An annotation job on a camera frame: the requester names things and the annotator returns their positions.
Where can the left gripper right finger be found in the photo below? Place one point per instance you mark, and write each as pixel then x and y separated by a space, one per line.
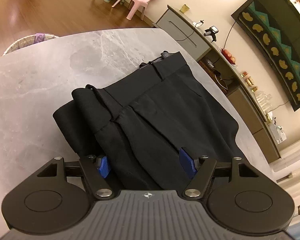
pixel 236 195

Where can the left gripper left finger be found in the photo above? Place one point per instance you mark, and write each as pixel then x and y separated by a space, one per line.
pixel 57 196

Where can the black trousers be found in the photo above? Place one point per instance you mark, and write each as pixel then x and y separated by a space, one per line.
pixel 141 122

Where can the clear glass bottles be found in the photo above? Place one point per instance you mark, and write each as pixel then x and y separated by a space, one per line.
pixel 264 101

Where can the golden ornaments on sideboard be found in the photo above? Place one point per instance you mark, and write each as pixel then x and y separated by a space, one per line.
pixel 249 81

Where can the red fruit plate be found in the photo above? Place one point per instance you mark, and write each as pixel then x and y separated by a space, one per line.
pixel 230 58

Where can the white woven basket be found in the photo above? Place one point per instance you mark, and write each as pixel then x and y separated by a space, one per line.
pixel 28 41

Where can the spare gripper on sideboard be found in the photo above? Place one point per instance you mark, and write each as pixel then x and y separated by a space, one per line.
pixel 212 31

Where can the long tv sideboard cabinet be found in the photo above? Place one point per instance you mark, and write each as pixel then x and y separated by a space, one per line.
pixel 225 75

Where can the yellow cup on sideboard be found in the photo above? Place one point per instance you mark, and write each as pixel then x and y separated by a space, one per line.
pixel 184 9

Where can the wall television with wallpaper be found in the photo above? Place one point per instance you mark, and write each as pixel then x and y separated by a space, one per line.
pixel 274 25

